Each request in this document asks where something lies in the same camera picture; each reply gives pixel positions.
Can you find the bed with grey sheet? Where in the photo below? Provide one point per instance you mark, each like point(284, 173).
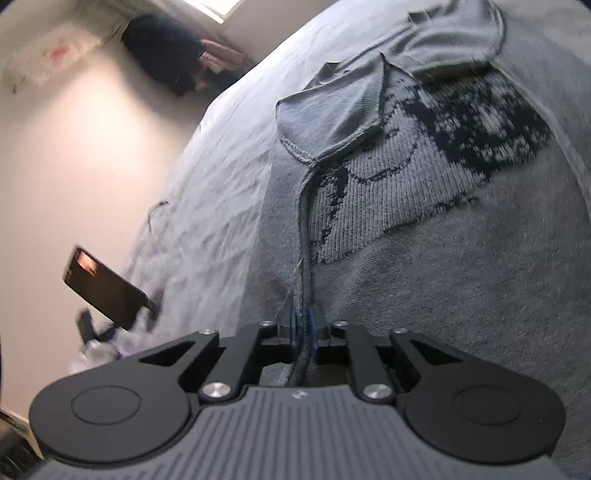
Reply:
point(221, 184)

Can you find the pink cloth pile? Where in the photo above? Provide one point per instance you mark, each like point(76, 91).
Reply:
point(221, 57)

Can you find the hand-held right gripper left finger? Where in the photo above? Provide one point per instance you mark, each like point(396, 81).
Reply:
point(296, 334)

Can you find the window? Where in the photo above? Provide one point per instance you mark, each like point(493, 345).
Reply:
point(221, 7)

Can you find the dark blue bag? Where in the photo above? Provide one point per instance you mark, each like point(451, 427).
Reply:
point(166, 50)

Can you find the grey knitted sweater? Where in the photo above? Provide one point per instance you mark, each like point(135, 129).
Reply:
point(438, 207)

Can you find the white paper with red print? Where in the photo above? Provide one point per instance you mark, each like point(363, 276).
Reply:
point(51, 53)

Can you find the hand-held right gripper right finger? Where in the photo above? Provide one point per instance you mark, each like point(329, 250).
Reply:
point(317, 334)

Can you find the black smartphone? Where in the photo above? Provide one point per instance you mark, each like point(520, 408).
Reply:
point(104, 288)

